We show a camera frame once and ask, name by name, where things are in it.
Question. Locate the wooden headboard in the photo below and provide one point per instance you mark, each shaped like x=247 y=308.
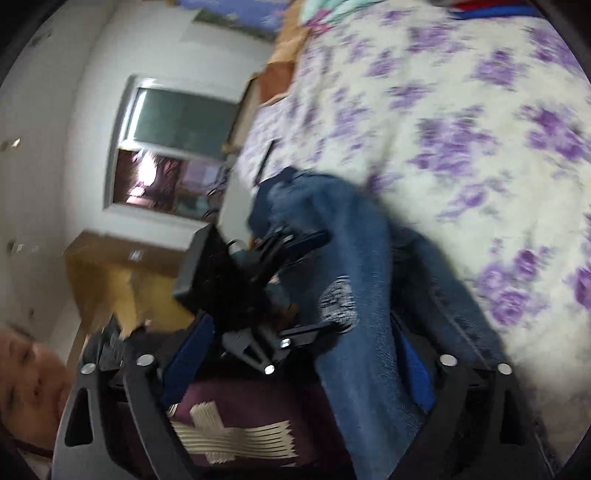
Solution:
x=277 y=76

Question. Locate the flat black object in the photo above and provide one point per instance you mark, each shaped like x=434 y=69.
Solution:
x=265 y=160

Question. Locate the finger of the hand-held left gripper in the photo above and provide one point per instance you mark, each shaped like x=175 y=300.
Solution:
x=307 y=331
x=295 y=243

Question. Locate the teal cloth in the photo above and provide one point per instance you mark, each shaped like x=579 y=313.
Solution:
x=330 y=8

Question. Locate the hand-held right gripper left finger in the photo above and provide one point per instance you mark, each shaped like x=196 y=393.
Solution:
x=187 y=364

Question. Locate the person's head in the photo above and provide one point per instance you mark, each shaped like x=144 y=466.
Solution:
x=32 y=383

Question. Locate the wall poster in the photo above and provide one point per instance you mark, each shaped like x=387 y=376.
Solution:
x=231 y=16

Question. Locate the red and blue cloth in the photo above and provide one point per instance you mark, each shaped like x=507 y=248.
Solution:
x=489 y=8

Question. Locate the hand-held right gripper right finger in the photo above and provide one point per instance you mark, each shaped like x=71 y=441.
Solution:
x=418 y=374

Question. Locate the purple floral blanket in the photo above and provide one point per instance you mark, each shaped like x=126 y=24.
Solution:
x=461 y=138

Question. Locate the wooden desk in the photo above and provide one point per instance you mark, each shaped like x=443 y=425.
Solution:
x=115 y=272

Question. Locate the white framed window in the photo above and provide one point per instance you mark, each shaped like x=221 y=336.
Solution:
x=175 y=124

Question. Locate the blue denim pants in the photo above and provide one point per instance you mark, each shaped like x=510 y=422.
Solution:
x=364 y=295

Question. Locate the person's maroon printed shirt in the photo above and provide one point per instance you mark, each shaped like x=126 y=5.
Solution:
x=258 y=415

